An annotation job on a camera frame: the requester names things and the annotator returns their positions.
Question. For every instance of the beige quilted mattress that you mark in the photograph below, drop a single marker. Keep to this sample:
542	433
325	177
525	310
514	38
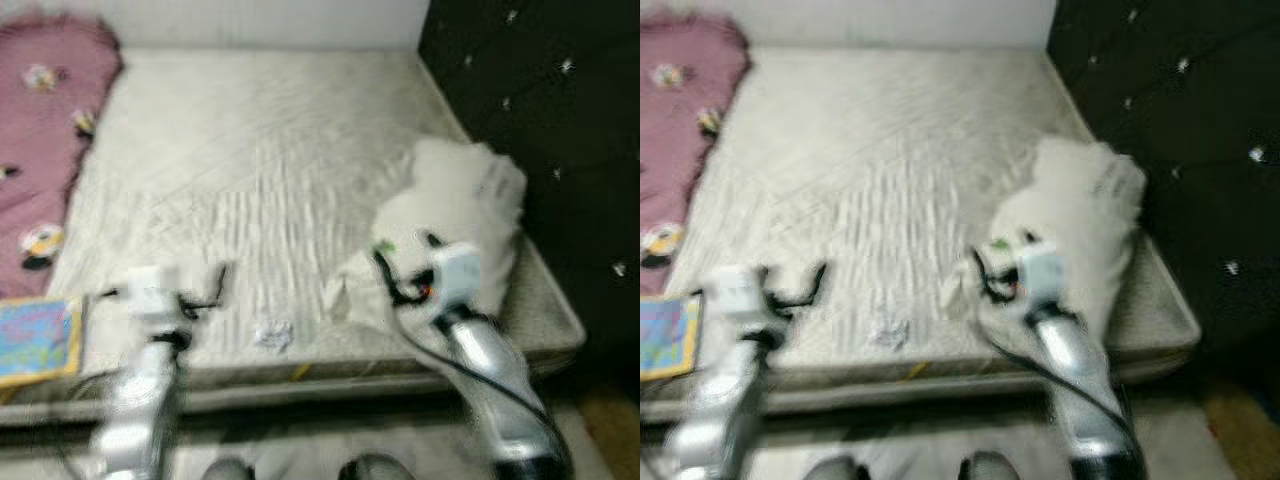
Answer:
870	150
250	150

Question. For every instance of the grey left robot leg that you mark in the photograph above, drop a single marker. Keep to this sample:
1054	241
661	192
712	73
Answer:
832	470
228	470

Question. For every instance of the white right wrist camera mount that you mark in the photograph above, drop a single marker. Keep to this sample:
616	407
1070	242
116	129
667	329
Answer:
1040	273
458	275

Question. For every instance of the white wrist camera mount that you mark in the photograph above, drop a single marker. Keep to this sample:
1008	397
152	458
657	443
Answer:
740	292
1040	273
458	275
152	292

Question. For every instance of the black tufted headboard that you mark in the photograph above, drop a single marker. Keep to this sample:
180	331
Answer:
1190	120
560	120

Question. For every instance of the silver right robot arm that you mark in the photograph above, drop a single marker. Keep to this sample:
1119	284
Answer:
1080	370
490	370

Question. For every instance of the white pillow with green tree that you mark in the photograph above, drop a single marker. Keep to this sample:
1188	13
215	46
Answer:
450	200
1075	200

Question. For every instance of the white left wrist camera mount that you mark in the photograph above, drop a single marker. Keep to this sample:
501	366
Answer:
152	292
740	292

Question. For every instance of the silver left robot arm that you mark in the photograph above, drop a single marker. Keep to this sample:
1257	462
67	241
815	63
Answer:
135	410
720	410

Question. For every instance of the grey right robot leg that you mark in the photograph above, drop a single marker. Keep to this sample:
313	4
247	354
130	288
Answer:
990	468
375	468

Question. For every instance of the grey robot leg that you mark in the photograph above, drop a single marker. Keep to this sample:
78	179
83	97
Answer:
375	468
228	470
832	470
990	468

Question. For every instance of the white tissue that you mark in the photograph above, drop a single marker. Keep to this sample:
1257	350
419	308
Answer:
272	336
890	335

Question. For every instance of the pink cartoon print blanket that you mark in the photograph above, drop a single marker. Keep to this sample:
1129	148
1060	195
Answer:
40	130
675	130

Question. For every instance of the colourful children's book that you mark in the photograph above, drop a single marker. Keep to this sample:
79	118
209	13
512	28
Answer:
35	340
665	338

